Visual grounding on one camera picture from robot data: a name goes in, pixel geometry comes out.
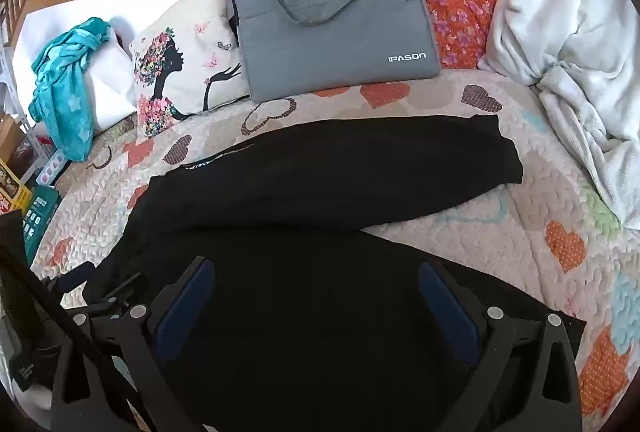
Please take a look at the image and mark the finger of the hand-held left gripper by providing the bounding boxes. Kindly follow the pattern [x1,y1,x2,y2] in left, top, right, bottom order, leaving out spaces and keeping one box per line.
[82,271,152,317]

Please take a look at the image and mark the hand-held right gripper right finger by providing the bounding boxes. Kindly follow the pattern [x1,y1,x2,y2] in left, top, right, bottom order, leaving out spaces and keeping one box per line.
[416,258,584,432]

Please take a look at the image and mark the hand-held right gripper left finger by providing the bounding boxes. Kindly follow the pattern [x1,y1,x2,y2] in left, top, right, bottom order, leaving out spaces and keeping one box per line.
[51,256,217,432]

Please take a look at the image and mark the black pants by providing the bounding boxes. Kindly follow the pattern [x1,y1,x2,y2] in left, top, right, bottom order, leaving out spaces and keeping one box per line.
[81,114,587,432]

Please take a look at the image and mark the heart-print bed quilt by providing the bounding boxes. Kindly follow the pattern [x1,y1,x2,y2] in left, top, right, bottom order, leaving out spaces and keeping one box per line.
[25,67,640,423]

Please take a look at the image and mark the green box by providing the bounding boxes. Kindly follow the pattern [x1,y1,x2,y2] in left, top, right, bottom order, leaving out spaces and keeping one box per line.
[22,184,64,265]

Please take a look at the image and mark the yellow cardboard box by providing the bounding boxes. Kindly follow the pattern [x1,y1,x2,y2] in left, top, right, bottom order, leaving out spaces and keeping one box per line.
[0,158,32,215]

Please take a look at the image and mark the white pillow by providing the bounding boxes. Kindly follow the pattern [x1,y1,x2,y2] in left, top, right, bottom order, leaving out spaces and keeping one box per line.
[12,0,140,133]

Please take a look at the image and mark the teal star-print cloth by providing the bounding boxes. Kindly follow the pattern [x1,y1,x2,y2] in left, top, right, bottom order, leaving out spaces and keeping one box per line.
[28,17,114,163]

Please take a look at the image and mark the white metal shelf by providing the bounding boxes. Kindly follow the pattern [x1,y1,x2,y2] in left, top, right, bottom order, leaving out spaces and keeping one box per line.
[0,44,43,163]

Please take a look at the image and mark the printed white cushion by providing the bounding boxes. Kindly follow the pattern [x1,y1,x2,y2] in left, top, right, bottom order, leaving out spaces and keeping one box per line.
[129,0,251,139]

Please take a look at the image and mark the grey laptop bag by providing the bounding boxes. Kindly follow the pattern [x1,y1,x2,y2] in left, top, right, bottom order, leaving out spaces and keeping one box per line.
[231,0,443,104]

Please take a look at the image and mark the white fleece blanket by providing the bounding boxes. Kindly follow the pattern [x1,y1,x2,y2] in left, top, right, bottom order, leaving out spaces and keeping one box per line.
[477,0,640,230]

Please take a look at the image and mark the black strap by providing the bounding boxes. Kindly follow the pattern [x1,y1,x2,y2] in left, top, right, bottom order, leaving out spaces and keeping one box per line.
[0,238,158,432]

